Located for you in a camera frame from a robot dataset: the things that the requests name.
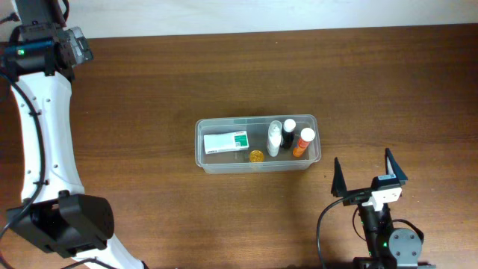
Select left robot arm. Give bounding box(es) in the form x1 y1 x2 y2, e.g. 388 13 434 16
1 0 145 268

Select right black cable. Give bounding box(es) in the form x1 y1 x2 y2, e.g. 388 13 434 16
315 188 374 269

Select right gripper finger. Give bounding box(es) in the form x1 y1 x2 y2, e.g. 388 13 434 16
371 148 408 189
331 158 347 197

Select orange Redoxon tube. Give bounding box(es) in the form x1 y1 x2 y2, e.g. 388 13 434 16
293 128 316 158

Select clear plastic container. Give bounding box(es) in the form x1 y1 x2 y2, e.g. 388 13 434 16
195 114 322 174

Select dark bottle white cap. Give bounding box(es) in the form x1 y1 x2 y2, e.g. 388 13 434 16
281 119 297 149

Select small jar gold lid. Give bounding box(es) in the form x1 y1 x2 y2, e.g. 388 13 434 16
249 149 265 163

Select white Panadol medicine box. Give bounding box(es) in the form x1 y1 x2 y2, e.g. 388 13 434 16
203 131 249 155

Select white spray bottle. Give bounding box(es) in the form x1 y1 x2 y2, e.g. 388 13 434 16
267 120 282 158

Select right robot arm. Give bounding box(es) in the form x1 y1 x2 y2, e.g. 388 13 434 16
331 149 436 269

